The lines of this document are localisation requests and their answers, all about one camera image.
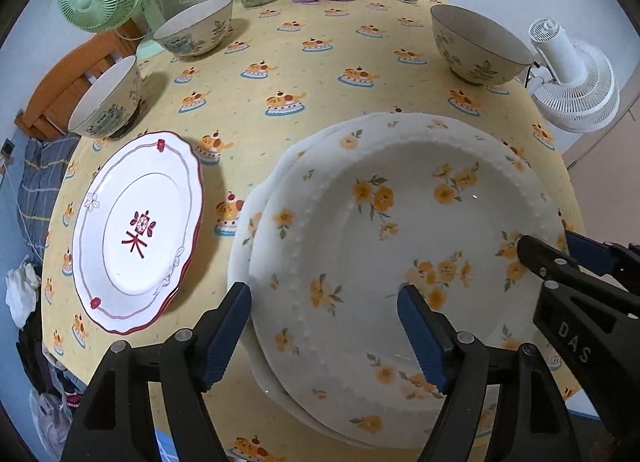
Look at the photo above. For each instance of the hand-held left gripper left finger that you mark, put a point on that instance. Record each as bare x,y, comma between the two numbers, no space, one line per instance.
227,327

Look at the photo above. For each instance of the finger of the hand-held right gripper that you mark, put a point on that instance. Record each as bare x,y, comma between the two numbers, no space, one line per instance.
590,253
550,259

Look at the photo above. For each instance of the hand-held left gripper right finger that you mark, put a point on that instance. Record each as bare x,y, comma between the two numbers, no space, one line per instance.
422,337

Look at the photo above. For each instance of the white plate red pattern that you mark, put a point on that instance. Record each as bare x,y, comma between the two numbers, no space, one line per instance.
135,222
186,276

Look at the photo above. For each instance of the white plate orange flowers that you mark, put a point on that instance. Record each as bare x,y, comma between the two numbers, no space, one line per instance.
239,252
410,242

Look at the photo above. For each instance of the beige floral bowl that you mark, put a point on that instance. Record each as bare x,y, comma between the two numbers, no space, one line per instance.
107,97
192,22
480,42

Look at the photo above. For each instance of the beige door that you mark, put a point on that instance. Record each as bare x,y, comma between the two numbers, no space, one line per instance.
605,152

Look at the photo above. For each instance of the white standing fan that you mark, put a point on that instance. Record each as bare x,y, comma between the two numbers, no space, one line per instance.
575,77

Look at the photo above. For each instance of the dark clothes pile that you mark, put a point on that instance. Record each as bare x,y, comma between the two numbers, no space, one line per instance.
45,357

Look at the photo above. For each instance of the clear plastic bag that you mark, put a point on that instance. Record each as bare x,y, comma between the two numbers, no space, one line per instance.
47,422

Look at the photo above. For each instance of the white crumpled cloth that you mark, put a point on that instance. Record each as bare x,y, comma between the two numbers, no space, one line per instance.
21,287

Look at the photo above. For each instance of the blue plaid blanket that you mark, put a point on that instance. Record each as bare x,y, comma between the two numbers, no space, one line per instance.
40,182

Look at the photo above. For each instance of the yellow printed tablecloth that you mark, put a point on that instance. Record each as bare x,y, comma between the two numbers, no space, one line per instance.
320,72

